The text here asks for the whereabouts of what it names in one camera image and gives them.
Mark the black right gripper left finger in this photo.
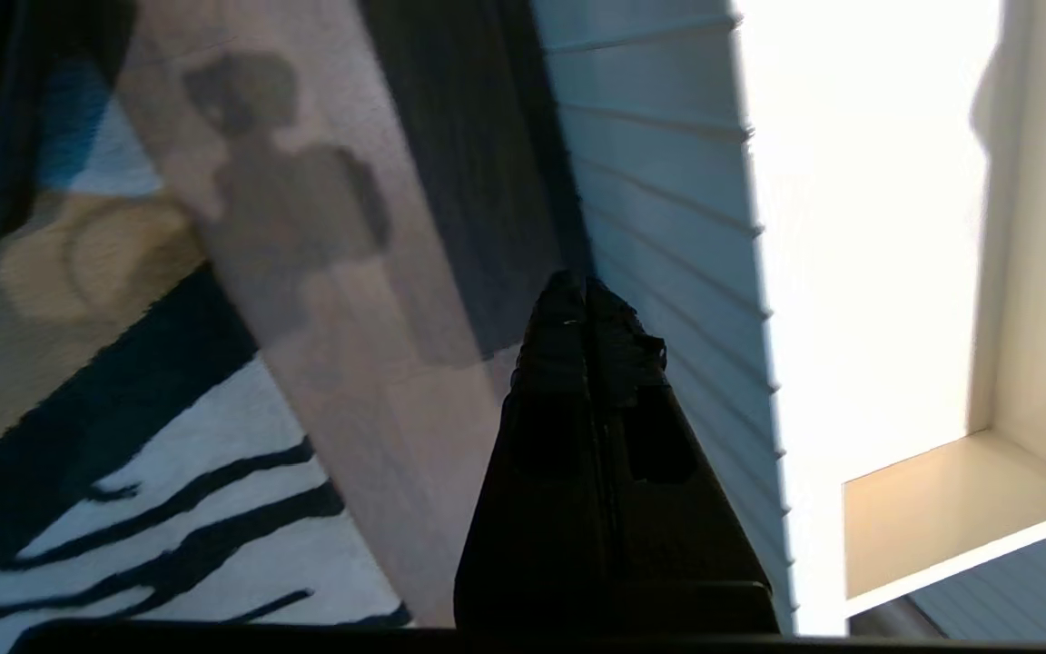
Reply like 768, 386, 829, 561
454, 271, 610, 633

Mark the white tv cabinet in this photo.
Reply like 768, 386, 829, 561
968, 0, 1046, 642

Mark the patterned black white rug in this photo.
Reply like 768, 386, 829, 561
0, 0, 415, 637

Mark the white cabinet drawer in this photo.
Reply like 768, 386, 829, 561
528, 0, 1046, 637

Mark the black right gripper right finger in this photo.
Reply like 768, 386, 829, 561
583, 277, 780, 635

